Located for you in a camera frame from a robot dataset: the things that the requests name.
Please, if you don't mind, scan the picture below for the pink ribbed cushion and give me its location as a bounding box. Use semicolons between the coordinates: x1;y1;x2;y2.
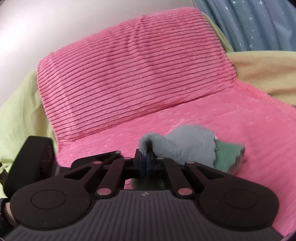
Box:
36;7;239;142

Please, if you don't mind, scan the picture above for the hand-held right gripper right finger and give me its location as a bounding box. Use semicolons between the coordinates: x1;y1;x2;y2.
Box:
146;150;232;197

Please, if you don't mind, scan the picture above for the blue star-print curtain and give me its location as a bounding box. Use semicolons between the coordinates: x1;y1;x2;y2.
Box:
194;0;296;53

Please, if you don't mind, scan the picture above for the yellow fleece blanket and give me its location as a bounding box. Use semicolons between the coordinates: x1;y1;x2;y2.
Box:
225;50;296;105

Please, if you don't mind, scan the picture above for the grey and green microfibre cloth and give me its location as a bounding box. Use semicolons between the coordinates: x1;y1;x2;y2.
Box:
126;125;246;189

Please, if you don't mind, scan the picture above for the pink fleece blanket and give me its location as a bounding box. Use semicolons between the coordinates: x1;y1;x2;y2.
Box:
55;81;296;235

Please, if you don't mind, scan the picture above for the light green sheet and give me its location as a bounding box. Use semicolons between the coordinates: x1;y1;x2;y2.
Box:
0;69;59;200

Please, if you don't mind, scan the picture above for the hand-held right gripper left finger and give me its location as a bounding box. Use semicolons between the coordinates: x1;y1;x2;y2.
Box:
63;148;148;198

